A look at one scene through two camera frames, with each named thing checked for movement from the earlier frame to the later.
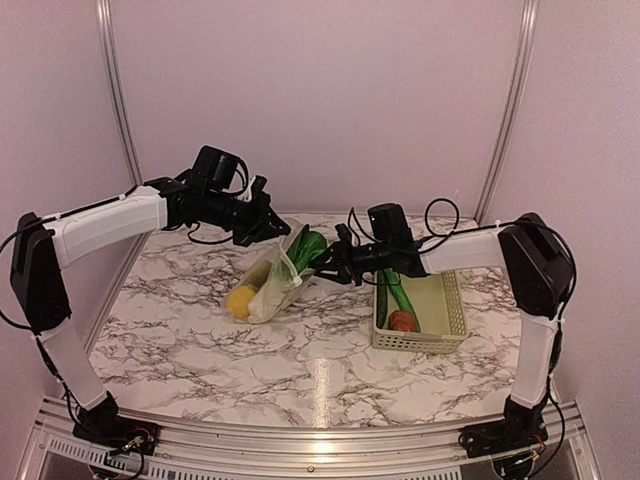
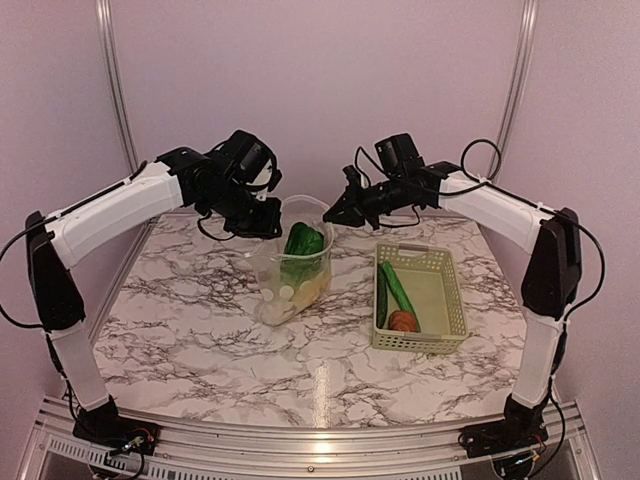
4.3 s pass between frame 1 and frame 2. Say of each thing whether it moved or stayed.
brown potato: stayed
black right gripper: moved
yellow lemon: moved
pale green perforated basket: stayed
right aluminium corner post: stayed
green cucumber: stayed
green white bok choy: moved
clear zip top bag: moved
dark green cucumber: stayed
